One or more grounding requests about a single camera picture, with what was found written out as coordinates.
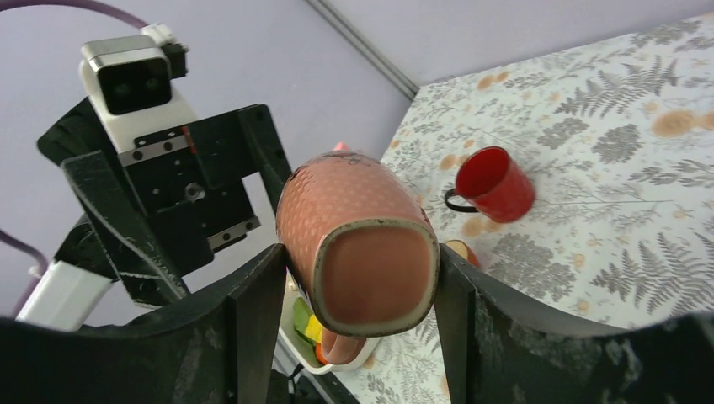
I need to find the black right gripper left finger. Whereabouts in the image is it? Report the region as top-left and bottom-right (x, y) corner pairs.
(1, 244), (286, 403)

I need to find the small orange cup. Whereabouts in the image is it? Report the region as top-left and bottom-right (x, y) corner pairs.
(445, 240), (481, 268)

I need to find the pink textured mug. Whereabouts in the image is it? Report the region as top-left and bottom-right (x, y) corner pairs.
(276, 150), (440, 364)

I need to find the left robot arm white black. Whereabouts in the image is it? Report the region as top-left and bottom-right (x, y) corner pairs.
(18, 99), (291, 332)

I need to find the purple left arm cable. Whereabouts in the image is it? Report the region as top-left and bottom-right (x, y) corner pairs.
(0, 0), (149, 319)

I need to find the red enamel mug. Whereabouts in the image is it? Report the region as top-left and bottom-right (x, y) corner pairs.
(444, 146), (536, 223)

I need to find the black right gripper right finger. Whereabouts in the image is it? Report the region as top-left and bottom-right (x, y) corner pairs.
(434, 247), (713, 403)

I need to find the floral fern tablecloth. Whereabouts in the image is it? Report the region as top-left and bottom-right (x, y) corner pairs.
(339, 14), (713, 403)

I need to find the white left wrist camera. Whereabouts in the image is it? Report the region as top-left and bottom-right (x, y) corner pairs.
(79, 23), (197, 154)

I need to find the green toy leaf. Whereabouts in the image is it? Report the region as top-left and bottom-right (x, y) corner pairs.
(292, 297), (314, 343)

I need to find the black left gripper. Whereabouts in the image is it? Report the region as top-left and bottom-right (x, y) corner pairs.
(37, 99), (292, 308)

